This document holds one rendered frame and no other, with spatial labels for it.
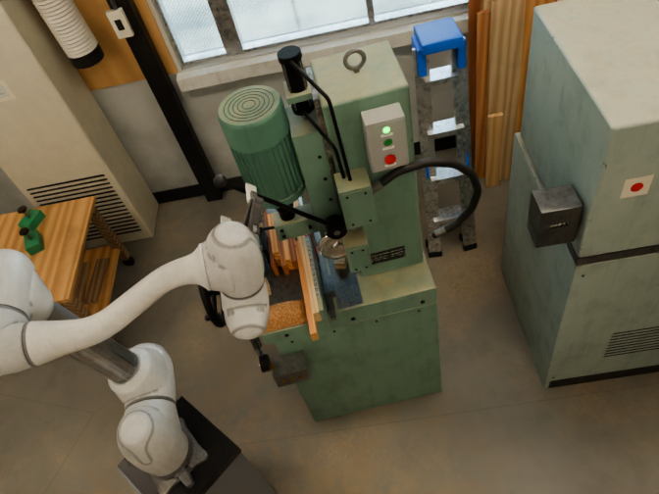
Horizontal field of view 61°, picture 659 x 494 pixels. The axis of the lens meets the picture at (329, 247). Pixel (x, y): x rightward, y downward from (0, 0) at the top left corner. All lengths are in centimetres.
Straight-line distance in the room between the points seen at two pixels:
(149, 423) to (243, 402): 101
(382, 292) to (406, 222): 27
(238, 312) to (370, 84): 64
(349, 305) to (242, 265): 78
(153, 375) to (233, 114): 84
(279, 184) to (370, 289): 52
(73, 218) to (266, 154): 174
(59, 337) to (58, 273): 152
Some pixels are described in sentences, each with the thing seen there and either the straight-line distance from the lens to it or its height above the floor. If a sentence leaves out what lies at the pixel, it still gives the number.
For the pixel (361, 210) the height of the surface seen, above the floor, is 122.
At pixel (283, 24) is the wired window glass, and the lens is 300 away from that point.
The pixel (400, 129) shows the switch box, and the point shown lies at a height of 144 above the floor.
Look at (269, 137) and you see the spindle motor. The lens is 146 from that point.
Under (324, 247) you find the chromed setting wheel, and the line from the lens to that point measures 170.
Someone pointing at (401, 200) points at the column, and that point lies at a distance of 166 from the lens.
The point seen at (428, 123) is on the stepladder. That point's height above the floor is 78.
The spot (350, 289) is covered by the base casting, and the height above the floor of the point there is 80.
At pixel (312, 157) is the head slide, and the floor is 134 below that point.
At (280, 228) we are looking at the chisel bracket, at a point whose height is 106.
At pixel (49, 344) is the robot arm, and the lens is 135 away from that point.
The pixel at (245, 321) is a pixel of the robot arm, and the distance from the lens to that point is 124.
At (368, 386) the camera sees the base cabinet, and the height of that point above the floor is 21.
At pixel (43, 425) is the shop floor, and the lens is 314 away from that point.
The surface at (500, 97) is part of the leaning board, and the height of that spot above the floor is 55.
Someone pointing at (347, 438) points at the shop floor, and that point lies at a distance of 252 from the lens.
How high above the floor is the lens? 234
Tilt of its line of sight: 50 degrees down
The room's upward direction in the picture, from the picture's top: 16 degrees counter-clockwise
